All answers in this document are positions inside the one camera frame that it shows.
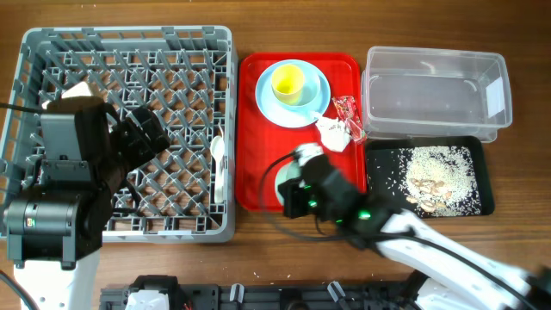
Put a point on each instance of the red plastic tray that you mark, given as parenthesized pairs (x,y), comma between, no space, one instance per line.
(260,142)

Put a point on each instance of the grey dishwasher rack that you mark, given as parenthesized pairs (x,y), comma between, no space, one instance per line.
(186,75)

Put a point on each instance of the red snack wrapper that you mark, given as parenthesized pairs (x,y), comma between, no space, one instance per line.
(348,113)

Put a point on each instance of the white plastic spoon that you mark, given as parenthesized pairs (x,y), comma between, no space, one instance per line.
(217,149)

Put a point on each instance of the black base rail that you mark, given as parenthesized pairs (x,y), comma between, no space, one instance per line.
(165,292)

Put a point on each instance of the light blue plate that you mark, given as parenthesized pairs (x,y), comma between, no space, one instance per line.
(272,108)

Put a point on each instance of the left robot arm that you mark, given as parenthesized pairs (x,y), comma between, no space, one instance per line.
(54,225)

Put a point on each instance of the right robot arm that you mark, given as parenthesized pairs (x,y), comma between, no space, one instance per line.
(454,275)

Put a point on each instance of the yellow plastic cup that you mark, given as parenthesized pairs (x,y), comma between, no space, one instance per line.
(287,83)

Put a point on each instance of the light blue bowl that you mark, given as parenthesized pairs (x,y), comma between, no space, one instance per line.
(310,90)

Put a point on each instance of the black tray bin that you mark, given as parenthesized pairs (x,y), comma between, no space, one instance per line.
(472,143)

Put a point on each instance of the green bowl with rice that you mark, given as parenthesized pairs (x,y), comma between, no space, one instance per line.
(289,171)

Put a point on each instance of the spilled rice and shells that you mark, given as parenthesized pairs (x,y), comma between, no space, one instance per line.
(431,181)

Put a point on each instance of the clear plastic bin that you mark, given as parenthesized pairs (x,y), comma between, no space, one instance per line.
(427,92)

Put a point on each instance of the crumpled white tissue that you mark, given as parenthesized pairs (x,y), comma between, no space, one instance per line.
(334,134)

